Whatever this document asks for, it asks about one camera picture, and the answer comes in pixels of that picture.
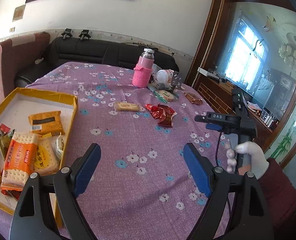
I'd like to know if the orange soda cracker pack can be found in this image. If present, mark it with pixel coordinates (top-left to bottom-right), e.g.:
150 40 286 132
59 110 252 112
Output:
1 132 39 191

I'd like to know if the dark red snack wrapper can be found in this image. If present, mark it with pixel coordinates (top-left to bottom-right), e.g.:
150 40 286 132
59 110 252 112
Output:
158 105 177 127

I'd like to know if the white green candy wrapper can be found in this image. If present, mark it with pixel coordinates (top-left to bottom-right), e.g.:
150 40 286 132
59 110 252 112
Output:
55 134 65 160

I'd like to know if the orange snack packet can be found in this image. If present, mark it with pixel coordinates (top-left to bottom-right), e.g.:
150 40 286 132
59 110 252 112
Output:
28 111 65 136

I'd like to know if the green olive snack packet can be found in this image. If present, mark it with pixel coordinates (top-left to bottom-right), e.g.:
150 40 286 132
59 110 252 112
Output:
0 129 15 160

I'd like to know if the dark red sleeved forearm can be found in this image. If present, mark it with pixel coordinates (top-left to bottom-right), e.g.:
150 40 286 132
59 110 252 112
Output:
259 158 296 228

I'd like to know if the white gloved right hand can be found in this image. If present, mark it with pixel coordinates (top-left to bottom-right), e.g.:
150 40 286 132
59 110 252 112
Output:
226 141 269 179

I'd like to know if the brown chocolate wrapper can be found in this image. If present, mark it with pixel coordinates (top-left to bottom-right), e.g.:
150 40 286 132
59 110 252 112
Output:
185 93 203 105

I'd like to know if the yellow cracker pack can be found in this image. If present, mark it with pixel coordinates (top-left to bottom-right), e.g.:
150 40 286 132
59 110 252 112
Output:
34 138 59 176

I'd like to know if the black perforated phone stand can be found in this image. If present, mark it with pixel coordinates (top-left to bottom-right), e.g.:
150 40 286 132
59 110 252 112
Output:
170 71 182 91

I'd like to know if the green labelled biscuit bag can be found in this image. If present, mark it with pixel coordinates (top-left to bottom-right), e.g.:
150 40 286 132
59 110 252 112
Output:
153 90 178 103

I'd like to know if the red gold candy wrapper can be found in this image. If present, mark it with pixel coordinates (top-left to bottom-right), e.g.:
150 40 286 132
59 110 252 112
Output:
150 107 165 119

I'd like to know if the dark clear plastic bag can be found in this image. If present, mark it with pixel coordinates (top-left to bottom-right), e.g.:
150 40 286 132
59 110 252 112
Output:
147 81 172 92

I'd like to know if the wooden mirror cabinet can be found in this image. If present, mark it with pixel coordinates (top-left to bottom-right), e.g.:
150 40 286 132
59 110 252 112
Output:
185 0 296 167

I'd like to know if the white plastic jar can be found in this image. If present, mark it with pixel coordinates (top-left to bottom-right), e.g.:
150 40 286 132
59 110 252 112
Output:
156 69 174 83

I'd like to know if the small red candy wrapper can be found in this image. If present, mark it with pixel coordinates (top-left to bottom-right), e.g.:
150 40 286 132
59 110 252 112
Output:
145 103 159 113

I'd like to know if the yellow cardboard box tray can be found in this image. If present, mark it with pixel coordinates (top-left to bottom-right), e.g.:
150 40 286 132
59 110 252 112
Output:
0 88 78 228

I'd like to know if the pink knit-sleeved thermos bottle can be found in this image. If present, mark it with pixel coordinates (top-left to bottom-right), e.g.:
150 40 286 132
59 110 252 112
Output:
132 48 155 88

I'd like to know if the purple floral tablecloth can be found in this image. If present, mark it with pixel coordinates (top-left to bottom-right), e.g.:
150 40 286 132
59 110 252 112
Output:
0 61 235 240

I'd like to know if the clear wrapped biscuit bar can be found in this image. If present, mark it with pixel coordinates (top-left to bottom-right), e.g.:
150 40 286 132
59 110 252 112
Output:
113 102 141 112

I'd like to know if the dark red armchair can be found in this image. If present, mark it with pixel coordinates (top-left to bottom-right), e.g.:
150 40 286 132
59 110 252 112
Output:
0 32 52 104

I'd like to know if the black leather sofa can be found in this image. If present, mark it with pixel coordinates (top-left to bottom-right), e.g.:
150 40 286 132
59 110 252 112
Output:
14 36 180 88

